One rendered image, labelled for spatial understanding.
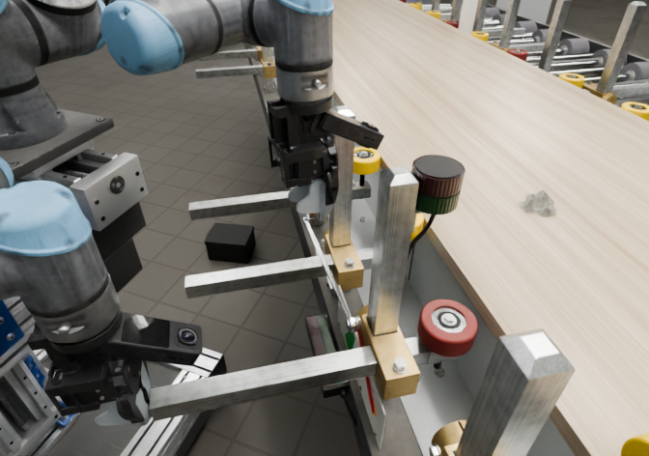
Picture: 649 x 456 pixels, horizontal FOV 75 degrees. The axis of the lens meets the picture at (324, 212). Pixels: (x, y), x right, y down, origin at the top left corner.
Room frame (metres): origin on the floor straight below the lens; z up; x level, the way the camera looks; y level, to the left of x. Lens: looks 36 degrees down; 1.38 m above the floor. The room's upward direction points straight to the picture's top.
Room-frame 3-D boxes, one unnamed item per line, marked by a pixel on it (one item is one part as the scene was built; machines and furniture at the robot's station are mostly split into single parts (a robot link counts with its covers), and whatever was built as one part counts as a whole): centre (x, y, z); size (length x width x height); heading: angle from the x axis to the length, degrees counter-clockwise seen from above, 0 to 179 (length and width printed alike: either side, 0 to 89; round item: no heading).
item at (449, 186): (0.43, -0.13, 1.12); 0.06 x 0.06 x 0.02
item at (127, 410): (0.28, 0.23, 0.90); 0.05 x 0.02 x 0.09; 13
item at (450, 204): (0.43, -0.13, 1.10); 0.06 x 0.06 x 0.02
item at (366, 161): (0.89, -0.09, 0.85); 0.08 x 0.08 x 0.11
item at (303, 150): (0.55, 0.03, 1.11); 0.09 x 0.08 x 0.12; 114
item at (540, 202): (0.69, -0.43, 0.91); 0.09 x 0.07 x 0.02; 137
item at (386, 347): (0.40, -0.09, 0.85); 0.14 x 0.06 x 0.05; 13
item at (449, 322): (0.40, -0.18, 0.85); 0.08 x 0.08 x 0.11
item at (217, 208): (0.85, 0.10, 0.80); 0.44 x 0.03 x 0.04; 103
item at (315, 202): (0.54, 0.02, 1.01); 0.06 x 0.03 x 0.09; 114
